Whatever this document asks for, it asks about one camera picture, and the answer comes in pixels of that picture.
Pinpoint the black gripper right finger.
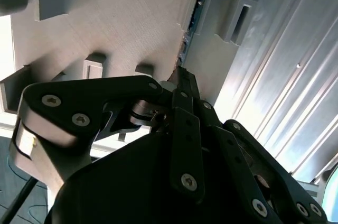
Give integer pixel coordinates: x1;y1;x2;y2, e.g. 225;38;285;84
189;72;328;224

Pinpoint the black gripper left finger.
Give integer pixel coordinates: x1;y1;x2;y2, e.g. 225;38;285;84
9;67;205;205

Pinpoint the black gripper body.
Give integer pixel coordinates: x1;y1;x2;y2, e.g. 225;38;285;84
44;128;254;224

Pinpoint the blue RAM stick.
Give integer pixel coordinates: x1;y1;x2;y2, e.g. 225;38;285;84
175;0;209;77

